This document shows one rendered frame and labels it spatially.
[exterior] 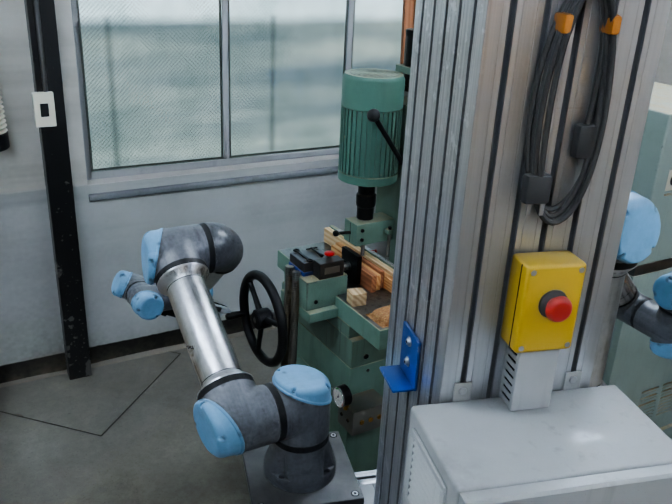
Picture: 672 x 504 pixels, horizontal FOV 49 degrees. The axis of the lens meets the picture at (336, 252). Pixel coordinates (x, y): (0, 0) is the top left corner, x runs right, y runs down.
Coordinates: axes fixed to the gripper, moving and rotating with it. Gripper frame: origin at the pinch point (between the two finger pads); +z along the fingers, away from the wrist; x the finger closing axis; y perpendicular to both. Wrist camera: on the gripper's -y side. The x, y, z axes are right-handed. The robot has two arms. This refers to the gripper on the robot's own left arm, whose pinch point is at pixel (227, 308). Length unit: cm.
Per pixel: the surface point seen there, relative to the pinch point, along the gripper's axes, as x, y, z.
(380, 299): 30.6, -23.5, 27.0
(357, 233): 15.3, -37.4, 20.7
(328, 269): 23.8, -25.4, 10.8
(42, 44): -102, -48, -59
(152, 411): -74, 71, 30
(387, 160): 21, -60, 15
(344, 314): 28.3, -15.6, 19.3
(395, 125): 21, -70, 12
